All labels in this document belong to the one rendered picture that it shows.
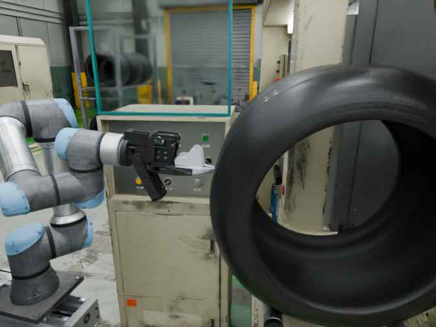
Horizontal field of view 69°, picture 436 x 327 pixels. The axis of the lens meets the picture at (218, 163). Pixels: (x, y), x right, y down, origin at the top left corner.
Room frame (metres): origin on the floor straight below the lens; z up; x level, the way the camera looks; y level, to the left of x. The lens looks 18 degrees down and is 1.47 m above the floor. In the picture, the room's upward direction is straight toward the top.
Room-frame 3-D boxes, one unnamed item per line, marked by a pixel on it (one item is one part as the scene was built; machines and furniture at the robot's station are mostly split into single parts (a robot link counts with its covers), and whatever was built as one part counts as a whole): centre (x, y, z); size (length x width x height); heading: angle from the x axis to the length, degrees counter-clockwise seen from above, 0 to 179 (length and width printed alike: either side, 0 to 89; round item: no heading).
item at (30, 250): (0.92, 0.63, 0.88); 0.13 x 0.12 x 0.14; 128
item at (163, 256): (1.45, 0.21, 0.63); 0.56 x 0.41 x 1.27; 84
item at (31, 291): (0.91, 0.64, 0.77); 0.15 x 0.15 x 0.10
